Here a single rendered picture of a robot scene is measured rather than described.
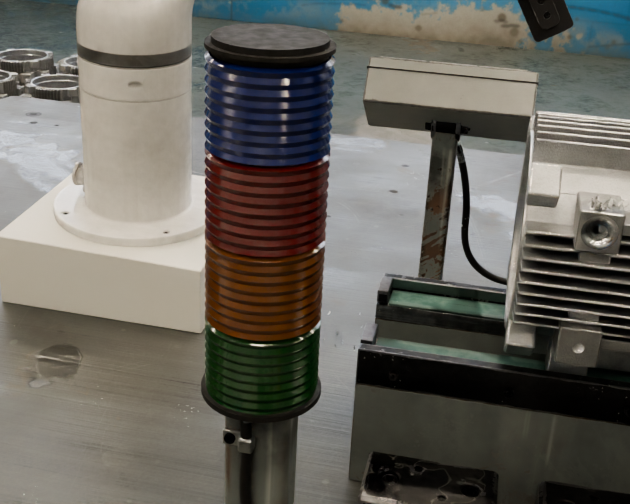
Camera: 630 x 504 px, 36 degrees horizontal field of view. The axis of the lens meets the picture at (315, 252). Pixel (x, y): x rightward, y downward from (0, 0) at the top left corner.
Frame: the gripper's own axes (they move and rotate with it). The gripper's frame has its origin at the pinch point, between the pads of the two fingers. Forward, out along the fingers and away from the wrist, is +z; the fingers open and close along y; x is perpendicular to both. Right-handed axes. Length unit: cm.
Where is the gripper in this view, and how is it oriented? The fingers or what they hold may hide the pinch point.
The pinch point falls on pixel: (544, 10)
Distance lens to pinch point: 79.8
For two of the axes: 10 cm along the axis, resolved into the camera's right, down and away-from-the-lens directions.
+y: -1.6, 3.9, -9.1
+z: 4.5, 8.5, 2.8
